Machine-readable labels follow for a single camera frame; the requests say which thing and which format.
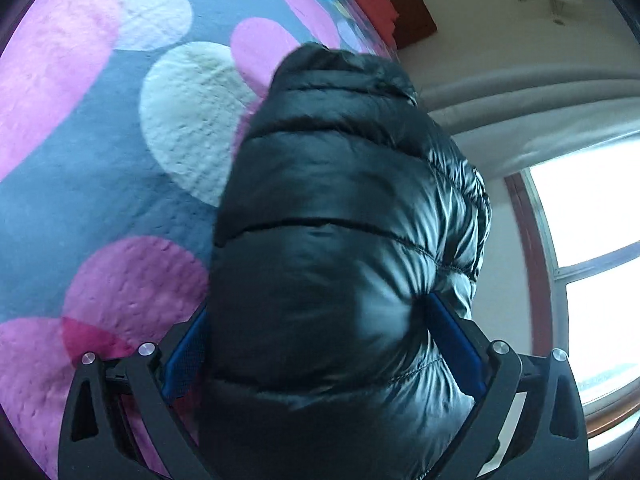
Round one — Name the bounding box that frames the black puffer jacket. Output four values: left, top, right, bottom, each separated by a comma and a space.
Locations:
200, 44, 491, 479

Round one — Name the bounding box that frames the colourful dotted bedspread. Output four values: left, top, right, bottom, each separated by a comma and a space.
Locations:
1, 0, 390, 478

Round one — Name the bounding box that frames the dark wooden headboard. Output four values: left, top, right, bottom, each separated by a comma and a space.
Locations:
390, 0, 437, 50

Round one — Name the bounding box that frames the right wall window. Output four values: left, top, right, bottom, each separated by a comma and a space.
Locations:
504, 136, 639, 438

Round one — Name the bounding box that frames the grey curtain right wall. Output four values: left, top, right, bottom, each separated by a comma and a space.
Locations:
420, 65, 639, 180

